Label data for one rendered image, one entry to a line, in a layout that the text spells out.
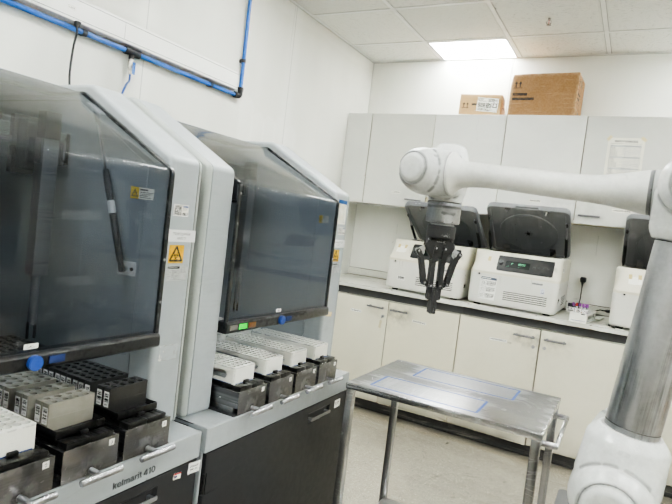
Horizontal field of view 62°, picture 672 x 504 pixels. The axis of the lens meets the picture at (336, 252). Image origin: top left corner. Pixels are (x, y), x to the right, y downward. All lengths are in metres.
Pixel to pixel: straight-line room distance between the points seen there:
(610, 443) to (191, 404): 1.05
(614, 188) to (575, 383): 2.45
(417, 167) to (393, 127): 3.08
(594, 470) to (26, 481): 1.06
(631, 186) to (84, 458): 1.29
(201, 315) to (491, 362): 2.51
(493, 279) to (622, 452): 2.60
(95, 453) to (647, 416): 1.10
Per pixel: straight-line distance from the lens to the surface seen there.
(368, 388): 1.79
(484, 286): 3.74
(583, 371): 3.70
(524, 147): 4.04
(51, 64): 2.60
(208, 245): 1.56
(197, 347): 1.61
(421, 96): 4.70
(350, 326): 4.09
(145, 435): 1.42
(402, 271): 3.91
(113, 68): 2.79
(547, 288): 3.67
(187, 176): 1.48
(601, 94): 4.41
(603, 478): 1.20
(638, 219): 3.80
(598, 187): 1.39
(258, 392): 1.74
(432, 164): 1.29
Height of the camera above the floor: 1.32
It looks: 3 degrees down
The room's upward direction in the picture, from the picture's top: 7 degrees clockwise
